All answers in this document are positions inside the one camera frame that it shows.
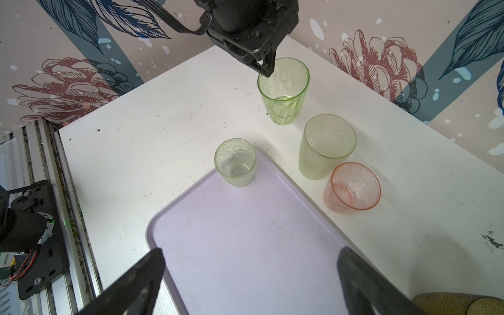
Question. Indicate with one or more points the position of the aluminium front rail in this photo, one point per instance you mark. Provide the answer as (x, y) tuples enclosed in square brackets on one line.
[(35, 153)]

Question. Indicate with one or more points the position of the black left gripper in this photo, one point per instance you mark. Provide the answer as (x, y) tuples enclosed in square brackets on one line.
[(251, 31)]

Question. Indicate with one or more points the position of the yellow amber glass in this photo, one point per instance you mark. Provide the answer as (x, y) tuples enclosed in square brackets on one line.
[(458, 303)]

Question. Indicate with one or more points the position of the pink glass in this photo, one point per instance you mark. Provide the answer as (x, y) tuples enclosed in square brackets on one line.
[(352, 187)]

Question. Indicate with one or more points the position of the lilac plastic tray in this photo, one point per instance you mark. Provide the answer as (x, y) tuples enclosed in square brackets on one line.
[(259, 249)]

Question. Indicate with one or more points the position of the bright green faceted glass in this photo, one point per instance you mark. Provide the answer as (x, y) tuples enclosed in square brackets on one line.
[(283, 93)]

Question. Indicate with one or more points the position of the tall pale green dimpled glass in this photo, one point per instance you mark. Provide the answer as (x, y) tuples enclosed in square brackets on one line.
[(326, 142)]

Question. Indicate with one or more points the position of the pale green dimpled short glass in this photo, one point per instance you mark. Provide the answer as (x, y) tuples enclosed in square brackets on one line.
[(235, 160)]

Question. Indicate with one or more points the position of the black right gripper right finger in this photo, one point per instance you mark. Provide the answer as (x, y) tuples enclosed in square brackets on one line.
[(365, 291)]

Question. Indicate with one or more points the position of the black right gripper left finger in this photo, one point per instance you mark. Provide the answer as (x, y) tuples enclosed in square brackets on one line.
[(135, 292)]

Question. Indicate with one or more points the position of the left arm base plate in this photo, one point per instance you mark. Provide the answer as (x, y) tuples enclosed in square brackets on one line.
[(37, 229)]

